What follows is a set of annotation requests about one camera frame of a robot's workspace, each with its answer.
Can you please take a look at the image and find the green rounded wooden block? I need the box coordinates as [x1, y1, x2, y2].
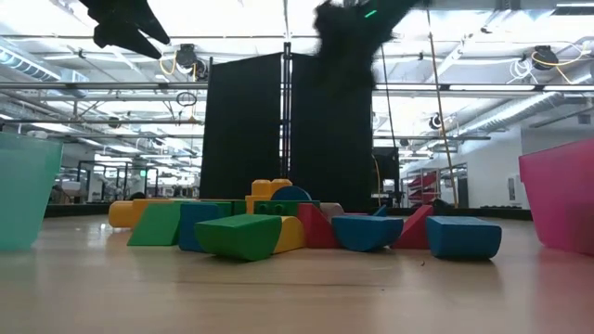
[193, 212, 283, 263]

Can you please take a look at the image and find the yellow arched wooden block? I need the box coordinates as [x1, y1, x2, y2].
[272, 214, 306, 255]

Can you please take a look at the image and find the teal translucent plastic bin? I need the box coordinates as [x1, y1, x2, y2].
[0, 132, 64, 252]

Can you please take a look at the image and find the white wall unit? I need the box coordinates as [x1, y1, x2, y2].
[505, 174, 528, 211]

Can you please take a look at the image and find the hanging black cable loop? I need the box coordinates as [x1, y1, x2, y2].
[175, 89, 200, 107]

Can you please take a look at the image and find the blue rounded wooden block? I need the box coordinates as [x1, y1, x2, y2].
[330, 214, 405, 253]

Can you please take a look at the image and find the large blue wooden block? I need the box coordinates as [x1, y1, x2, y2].
[424, 215, 503, 261]

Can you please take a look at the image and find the black box on stand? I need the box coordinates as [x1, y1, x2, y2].
[372, 147, 401, 208]

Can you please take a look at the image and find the distant robot workstation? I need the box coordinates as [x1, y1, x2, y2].
[48, 157, 161, 203]

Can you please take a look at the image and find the blue semicircle wooden block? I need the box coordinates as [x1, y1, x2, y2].
[270, 185, 313, 202]

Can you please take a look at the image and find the pink translucent plastic bin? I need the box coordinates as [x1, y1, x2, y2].
[518, 137, 594, 257]

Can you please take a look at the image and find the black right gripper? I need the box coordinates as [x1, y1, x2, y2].
[311, 0, 395, 90]

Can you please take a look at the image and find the shelf with red bins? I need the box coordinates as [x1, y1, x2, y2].
[401, 162, 469, 204]

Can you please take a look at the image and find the yellow stepped plastic brick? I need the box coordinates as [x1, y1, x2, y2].
[107, 196, 174, 228]

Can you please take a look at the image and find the green wooden wedge block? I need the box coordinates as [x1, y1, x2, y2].
[126, 199, 183, 246]

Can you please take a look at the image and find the silver ventilation duct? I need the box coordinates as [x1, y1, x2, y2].
[0, 41, 89, 83]
[457, 90, 594, 136]

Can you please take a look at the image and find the black folding screen panel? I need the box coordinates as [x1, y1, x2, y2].
[199, 51, 285, 199]
[287, 51, 374, 210]

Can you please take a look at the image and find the grey ceiling pipe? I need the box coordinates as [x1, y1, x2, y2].
[373, 135, 492, 143]

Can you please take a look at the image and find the grey ceiling beam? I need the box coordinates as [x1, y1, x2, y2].
[0, 79, 594, 94]

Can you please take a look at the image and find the yellow hanging cable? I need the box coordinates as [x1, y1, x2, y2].
[425, 0, 458, 208]

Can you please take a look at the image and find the large yellow plastic brick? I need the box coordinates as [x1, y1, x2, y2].
[244, 177, 294, 215]

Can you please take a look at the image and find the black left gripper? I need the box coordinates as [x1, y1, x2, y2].
[77, 0, 172, 61]

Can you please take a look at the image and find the pale round wooden block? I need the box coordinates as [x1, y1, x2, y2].
[318, 201, 345, 220]

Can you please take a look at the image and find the red wooden wedge block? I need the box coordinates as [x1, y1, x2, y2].
[392, 204, 435, 251]

